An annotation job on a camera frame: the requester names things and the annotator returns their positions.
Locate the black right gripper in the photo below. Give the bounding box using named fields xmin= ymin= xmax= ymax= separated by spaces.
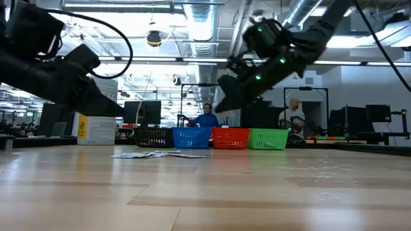
xmin=214 ymin=57 xmax=304 ymax=114

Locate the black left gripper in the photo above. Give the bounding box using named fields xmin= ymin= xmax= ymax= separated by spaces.
xmin=0 ymin=53 xmax=126 ymax=117

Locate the white wipes canister yellow stripe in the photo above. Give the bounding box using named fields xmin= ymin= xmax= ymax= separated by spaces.
xmin=72 ymin=76 xmax=119 ymax=146

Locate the black partition panel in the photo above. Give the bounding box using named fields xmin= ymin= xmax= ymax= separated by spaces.
xmin=240 ymin=100 xmax=285 ymax=129

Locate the person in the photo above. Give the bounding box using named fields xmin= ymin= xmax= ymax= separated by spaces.
xmin=189 ymin=103 xmax=222 ymax=128
xmin=278 ymin=98 xmax=306 ymax=139

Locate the black computer monitor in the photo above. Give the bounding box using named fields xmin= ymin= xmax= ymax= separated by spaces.
xmin=123 ymin=100 xmax=162 ymax=126

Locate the red plastic bin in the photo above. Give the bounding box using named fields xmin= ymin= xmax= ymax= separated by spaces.
xmin=211 ymin=127 xmax=250 ymax=150

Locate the grey chair back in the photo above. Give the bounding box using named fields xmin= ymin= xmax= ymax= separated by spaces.
xmin=50 ymin=121 xmax=68 ymax=137

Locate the black cabinet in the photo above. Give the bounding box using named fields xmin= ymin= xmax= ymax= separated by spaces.
xmin=38 ymin=103 xmax=77 ymax=137

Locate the green plastic bin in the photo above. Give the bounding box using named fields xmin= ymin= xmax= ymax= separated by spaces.
xmin=247 ymin=128 xmax=290 ymax=151

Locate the blue plastic bin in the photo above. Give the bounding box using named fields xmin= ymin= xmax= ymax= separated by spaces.
xmin=171 ymin=127 xmax=212 ymax=150

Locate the black plastic bin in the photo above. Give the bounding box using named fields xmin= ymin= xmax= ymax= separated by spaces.
xmin=134 ymin=127 xmax=174 ymax=148

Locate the ceiling light strip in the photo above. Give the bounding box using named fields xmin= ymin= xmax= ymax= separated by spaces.
xmin=314 ymin=60 xmax=411 ymax=67
xmin=98 ymin=56 xmax=240 ymax=64

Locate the white packet red print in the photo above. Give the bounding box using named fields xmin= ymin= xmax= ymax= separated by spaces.
xmin=166 ymin=153 xmax=206 ymax=159

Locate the grey box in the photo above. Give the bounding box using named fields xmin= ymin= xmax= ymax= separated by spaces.
xmin=0 ymin=133 xmax=16 ymax=150

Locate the orange green striped bar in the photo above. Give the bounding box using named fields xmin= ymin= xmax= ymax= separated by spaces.
xmin=306 ymin=135 xmax=346 ymax=141

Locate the black panel screen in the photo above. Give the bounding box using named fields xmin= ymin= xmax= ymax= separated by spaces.
xmin=329 ymin=105 xmax=375 ymax=142

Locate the small black monitor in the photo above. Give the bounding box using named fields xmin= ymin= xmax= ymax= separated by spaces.
xmin=365 ymin=104 xmax=392 ymax=123

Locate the black background table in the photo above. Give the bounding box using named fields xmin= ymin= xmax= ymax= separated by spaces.
xmin=333 ymin=130 xmax=411 ymax=145

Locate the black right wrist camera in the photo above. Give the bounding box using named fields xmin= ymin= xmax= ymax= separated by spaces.
xmin=226 ymin=56 xmax=254 ymax=78

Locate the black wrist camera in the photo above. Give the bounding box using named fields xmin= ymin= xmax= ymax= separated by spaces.
xmin=226 ymin=56 xmax=254 ymax=78
xmin=60 ymin=44 xmax=101 ymax=78

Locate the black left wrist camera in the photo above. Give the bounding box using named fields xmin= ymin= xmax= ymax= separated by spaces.
xmin=60 ymin=44 xmax=101 ymax=78

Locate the black left camera cable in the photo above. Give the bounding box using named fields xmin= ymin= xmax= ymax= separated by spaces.
xmin=46 ymin=8 xmax=134 ymax=80

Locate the black aluminium table frame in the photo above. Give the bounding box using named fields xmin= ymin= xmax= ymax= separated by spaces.
xmin=12 ymin=137 xmax=411 ymax=157

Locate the silver ventilation duct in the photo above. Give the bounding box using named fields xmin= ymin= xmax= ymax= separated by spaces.
xmin=182 ymin=0 xmax=220 ymax=97

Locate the black overhead camera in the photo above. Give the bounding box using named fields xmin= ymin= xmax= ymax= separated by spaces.
xmin=146 ymin=30 xmax=162 ymax=47

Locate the silver slanted duct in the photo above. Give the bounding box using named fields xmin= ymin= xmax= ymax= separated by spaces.
xmin=282 ymin=0 xmax=324 ymax=28

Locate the black hanging cable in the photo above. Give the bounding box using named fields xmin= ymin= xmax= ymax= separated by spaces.
xmin=354 ymin=0 xmax=411 ymax=92

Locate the black camera stand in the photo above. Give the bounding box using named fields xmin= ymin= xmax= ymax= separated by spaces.
xmin=390 ymin=108 xmax=409 ymax=139

